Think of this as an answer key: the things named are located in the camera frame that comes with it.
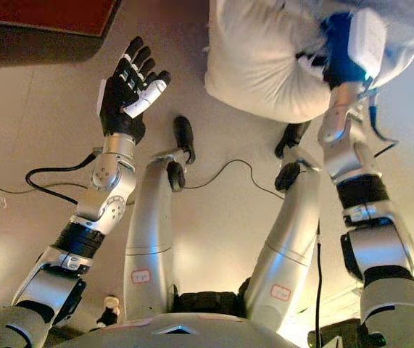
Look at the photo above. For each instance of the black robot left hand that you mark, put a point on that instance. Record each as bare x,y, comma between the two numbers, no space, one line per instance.
119,105

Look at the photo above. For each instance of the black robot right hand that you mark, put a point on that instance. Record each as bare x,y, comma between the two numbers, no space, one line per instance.
344,54

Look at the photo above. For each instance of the white ruffled pillow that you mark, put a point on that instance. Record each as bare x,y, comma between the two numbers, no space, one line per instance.
257,65

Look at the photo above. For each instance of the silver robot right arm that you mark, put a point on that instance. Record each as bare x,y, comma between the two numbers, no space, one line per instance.
366,203

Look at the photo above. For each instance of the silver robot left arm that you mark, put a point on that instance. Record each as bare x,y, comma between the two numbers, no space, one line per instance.
112,214

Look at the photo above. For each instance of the black robot left foot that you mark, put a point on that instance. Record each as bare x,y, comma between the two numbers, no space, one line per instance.
184,134

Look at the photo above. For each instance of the black robot foot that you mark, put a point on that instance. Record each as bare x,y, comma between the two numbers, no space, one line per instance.
291,139
184,134

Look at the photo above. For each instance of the black robot right foot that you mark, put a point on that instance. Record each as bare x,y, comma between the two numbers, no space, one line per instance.
291,139

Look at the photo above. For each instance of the brown wooden cabinet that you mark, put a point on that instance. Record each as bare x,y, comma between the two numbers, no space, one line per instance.
29,29

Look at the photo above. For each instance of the silver robot left leg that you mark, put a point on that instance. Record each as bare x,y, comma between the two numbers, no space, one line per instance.
148,235

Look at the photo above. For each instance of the small brown white plush toy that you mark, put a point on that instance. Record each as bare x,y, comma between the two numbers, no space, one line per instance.
109,310

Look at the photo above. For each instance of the grey robot torso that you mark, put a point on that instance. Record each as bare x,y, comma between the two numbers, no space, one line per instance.
177,331

